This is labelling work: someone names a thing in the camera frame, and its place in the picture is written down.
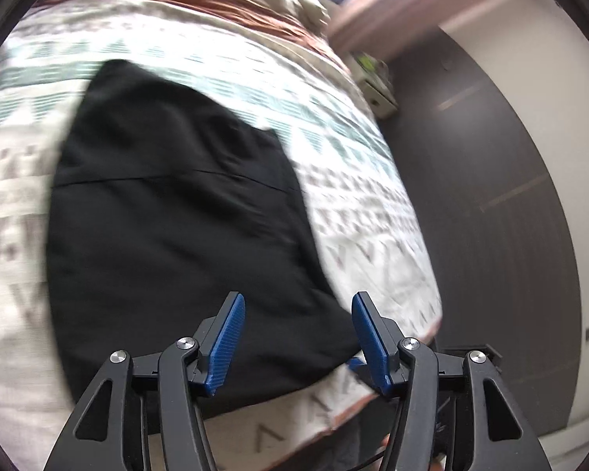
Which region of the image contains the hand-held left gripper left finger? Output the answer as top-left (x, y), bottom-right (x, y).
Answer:
top-left (44, 291), bottom-right (247, 471)

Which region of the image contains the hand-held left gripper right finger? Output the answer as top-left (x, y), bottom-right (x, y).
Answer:
top-left (351, 292), bottom-right (553, 471)

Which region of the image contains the black coat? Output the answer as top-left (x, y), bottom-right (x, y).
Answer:
top-left (46, 59), bottom-right (369, 420)

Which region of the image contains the patterned white green blanket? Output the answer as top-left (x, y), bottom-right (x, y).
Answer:
top-left (0, 0), bottom-right (445, 471)

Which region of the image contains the dark wooden wardrobe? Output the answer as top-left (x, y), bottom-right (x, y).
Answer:
top-left (380, 27), bottom-right (587, 435)

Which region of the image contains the brown beige duvet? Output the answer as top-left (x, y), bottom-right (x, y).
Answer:
top-left (44, 0), bottom-right (344, 52)

